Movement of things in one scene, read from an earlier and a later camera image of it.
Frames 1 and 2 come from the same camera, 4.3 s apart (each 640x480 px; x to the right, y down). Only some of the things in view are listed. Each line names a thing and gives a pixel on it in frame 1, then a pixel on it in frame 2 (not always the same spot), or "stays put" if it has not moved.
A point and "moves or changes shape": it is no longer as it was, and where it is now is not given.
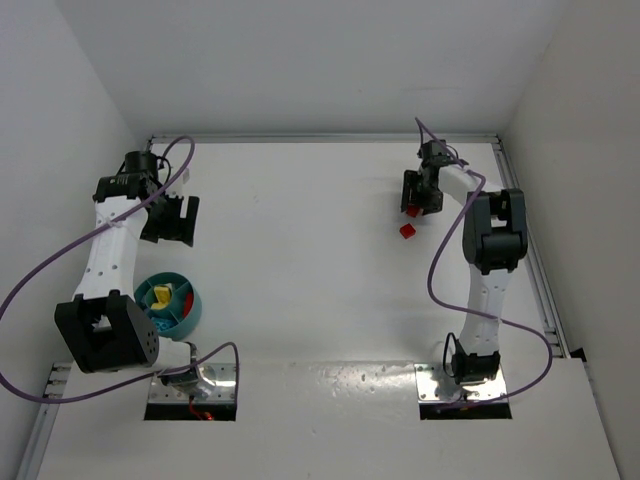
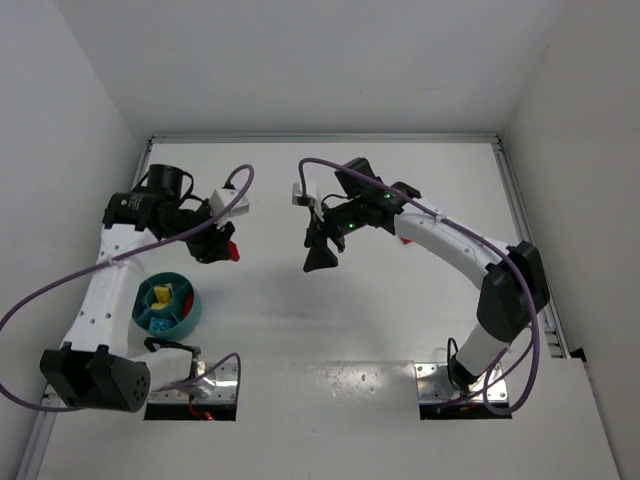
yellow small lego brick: x=162 y=295 stays put
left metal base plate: x=218 y=384 stays put
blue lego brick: x=162 y=324 stays put
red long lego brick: x=188 y=304 stays put
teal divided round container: x=173 y=301 stays put
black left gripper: x=170 y=218 to x=211 y=240
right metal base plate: x=433 y=385 stays put
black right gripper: x=420 y=193 to x=323 y=230
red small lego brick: x=413 y=210 moves or changes shape
